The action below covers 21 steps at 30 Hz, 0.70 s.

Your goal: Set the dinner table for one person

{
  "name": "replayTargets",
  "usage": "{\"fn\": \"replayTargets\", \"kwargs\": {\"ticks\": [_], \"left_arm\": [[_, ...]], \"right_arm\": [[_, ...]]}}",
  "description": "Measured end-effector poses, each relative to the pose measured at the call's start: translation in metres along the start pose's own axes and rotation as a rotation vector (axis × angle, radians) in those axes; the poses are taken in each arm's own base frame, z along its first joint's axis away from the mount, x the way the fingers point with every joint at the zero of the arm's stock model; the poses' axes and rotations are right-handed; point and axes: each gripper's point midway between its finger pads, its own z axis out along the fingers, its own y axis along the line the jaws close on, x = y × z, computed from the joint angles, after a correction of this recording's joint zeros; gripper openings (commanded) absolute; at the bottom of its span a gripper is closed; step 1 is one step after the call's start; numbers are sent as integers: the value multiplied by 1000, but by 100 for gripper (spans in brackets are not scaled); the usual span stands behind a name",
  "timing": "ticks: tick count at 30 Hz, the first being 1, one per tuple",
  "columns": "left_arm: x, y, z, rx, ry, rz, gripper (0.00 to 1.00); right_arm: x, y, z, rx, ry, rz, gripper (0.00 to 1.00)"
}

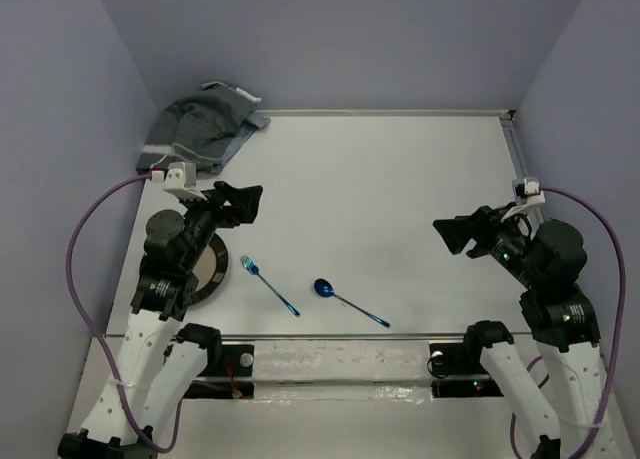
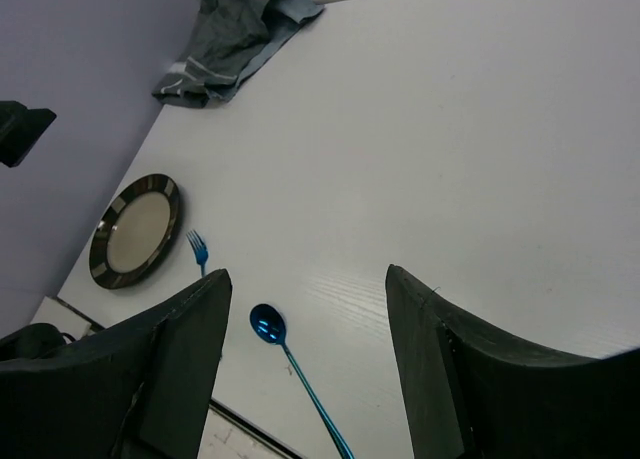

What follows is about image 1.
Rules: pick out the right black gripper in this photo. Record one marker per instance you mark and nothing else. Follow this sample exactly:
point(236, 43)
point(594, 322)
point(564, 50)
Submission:
point(455, 231)

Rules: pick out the grey striped cloth placemat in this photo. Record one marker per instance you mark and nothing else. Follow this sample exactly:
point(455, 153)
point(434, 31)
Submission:
point(206, 128)

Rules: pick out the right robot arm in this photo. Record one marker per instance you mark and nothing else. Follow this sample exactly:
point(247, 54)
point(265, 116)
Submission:
point(563, 324)

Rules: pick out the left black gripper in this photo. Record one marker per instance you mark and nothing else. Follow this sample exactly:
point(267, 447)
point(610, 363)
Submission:
point(244, 203)

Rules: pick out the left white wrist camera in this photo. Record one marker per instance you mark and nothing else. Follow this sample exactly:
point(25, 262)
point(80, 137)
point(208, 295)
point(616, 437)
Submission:
point(179, 180)

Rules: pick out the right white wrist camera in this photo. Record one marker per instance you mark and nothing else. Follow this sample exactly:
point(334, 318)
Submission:
point(528, 195)

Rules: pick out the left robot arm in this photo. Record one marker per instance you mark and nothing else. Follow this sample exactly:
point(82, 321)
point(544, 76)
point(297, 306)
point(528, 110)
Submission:
point(161, 354)

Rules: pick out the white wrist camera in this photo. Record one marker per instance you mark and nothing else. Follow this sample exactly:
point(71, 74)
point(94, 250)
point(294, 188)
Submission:
point(179, 180)
point(528, 195)

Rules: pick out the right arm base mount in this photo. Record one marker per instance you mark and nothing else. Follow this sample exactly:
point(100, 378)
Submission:
point(455, 377)

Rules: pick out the blue metal spoon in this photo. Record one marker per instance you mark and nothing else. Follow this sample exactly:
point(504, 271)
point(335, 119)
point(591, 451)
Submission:
point(325, 289)

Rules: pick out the dark patterned dinner plate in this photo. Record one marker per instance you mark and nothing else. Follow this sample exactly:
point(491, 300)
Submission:
point(211, 269)

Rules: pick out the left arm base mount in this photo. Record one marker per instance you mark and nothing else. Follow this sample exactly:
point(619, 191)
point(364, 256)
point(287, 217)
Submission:
point(227, 376)

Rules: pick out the blue metal fork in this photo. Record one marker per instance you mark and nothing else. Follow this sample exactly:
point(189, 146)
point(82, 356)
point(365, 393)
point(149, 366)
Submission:
point(252, 268)

